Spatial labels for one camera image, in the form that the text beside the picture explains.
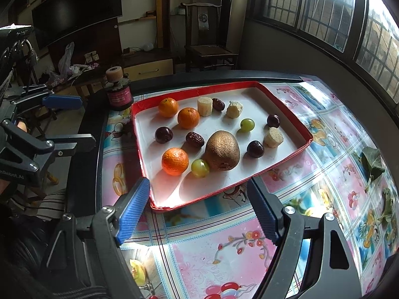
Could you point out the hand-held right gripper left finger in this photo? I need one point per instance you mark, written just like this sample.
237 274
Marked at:
134 211

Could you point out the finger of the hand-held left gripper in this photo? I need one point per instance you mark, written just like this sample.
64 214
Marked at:
71 143
62 102

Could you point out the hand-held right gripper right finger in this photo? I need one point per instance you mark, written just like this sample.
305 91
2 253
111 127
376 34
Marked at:
261 211

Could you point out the dark chestnut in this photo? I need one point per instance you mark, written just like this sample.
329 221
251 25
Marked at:
255 148

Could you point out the mandarin orange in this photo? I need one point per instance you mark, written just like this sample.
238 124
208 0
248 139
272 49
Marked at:
175 161
168 107
188 117

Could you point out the brown kiwi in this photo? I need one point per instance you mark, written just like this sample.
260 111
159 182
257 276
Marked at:
223 151

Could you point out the round sugarcane piece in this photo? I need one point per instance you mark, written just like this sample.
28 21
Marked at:
204 106
273 137

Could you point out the green grape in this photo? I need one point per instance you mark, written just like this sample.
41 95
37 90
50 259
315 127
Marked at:
199 167
247 124

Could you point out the dark red plum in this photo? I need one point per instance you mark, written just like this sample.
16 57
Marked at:
163 134
273 120

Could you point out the red jujube date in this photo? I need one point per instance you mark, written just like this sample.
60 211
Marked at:
218 104
194 139

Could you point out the split sugarcane piece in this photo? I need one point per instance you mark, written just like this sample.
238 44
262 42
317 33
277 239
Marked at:
234 109

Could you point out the red cardboard tray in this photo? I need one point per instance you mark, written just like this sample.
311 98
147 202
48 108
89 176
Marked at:
252 102

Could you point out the clear plastic bag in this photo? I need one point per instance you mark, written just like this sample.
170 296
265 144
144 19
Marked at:
66 57

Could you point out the striped cloth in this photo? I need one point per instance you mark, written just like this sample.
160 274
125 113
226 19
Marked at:
53 204

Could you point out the printed plastic tablecloth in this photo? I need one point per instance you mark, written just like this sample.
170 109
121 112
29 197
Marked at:
202 264

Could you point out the yellow drawer cabinet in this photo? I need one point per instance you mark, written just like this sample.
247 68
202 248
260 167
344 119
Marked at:
149 68

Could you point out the black flat television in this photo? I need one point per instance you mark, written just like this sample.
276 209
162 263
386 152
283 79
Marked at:
78 9

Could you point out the white round lamp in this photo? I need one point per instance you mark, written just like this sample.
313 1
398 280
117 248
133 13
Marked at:
148 47

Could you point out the large green leaf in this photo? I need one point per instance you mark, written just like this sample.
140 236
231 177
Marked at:
372 162

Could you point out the green leafy sprig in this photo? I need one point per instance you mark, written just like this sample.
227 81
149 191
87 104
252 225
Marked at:
386 201

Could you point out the pink card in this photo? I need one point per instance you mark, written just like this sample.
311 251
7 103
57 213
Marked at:
306 78

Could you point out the dark wooden chair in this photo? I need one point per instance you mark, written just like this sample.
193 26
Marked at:
212 51

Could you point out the barred window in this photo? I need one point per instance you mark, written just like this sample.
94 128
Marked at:
327 6

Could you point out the white wall sockets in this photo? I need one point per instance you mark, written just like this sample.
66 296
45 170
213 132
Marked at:
92 57

